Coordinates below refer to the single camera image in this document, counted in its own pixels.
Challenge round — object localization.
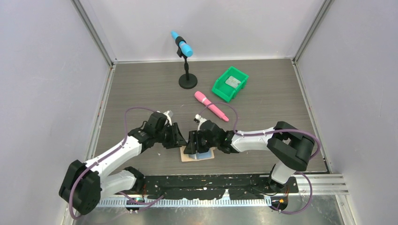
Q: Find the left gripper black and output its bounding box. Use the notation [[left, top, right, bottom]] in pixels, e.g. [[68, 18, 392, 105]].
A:
[[154, 122, 187, 149]]

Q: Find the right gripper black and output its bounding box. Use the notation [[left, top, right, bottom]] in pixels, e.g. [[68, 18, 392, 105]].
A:
[[184, 130, 219, 155]]

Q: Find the beige card holder wallet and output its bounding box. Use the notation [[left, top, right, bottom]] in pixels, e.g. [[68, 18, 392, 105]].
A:
[[180, 146, 215, 162]]

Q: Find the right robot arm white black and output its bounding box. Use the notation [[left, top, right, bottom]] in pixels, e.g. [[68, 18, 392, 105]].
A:
[[184, 120, 317, 192]]

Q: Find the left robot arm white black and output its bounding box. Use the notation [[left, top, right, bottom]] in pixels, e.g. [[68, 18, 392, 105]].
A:
[[59, 111, 186, 215]]

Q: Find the card inside green bin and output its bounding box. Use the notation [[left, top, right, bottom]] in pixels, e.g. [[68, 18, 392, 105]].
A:
[[225, 76, 241, 89]]

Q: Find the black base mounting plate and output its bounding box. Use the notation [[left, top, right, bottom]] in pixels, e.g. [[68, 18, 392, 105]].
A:
[[113, 173, 299, 201]]

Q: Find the pink toy microphone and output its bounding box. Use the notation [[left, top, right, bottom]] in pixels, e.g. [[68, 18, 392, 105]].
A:
[[194, 91, 229, 122]]

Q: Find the black microphone stand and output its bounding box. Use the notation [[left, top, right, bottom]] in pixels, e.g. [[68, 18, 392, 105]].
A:
[[176, 37, 199, 90]]

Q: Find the green plastic bin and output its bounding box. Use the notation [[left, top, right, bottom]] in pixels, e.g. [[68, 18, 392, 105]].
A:
[[212, 66, 249, 103]]

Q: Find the blue toy microphone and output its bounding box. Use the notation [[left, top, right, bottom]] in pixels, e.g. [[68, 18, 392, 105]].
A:
[[170, 31, 193, 58]]

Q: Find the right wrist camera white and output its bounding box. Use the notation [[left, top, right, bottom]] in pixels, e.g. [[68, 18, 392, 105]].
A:
[[193, 114, 207, 126]]

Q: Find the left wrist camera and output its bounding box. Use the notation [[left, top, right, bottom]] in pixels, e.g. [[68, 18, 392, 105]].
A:
[[163, 110, 173, 125]]

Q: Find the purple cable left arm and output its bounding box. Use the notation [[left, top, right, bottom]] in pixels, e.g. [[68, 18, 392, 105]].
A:
[[68, 107, 166, 221]]

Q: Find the aluminium front rail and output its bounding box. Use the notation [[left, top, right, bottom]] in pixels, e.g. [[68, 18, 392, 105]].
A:
[[97, 196, 272, 208]]

